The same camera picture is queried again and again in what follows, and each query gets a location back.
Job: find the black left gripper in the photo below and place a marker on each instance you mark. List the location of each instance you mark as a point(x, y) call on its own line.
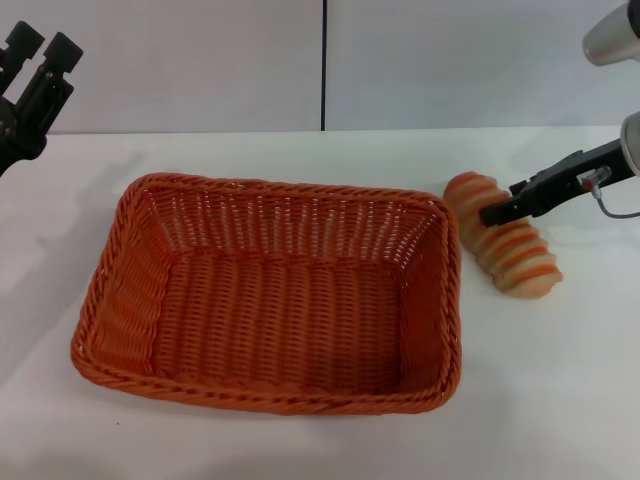
point(20, 135)

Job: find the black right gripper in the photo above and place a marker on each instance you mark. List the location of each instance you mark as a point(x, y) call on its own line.
point(575, 180)

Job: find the striped orange toy bread loaf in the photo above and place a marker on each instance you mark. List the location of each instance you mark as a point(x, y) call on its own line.
point(520, 260)

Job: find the orange woven rectangular basket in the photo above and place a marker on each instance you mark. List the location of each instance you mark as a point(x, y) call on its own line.
point(280, 310)

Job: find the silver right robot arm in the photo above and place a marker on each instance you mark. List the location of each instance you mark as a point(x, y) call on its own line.
point(610, 35)

